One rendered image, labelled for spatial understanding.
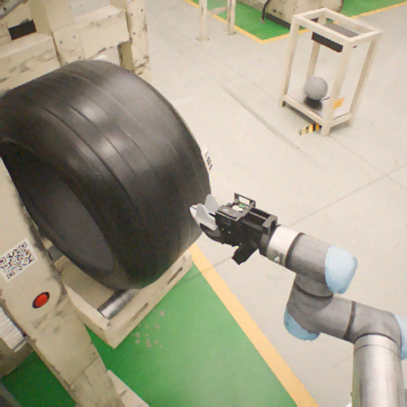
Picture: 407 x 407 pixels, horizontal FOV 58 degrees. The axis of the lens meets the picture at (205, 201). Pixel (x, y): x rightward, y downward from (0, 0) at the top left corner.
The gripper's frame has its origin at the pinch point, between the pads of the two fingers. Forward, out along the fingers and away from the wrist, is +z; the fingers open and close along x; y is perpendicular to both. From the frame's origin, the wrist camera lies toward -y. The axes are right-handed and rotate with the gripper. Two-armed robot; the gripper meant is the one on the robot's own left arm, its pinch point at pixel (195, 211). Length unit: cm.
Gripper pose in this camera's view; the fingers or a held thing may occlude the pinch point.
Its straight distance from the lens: 84.1
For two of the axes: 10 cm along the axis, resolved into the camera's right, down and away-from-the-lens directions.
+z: -7.9, -3.4, 5.1
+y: -1.0, -7.5, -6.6
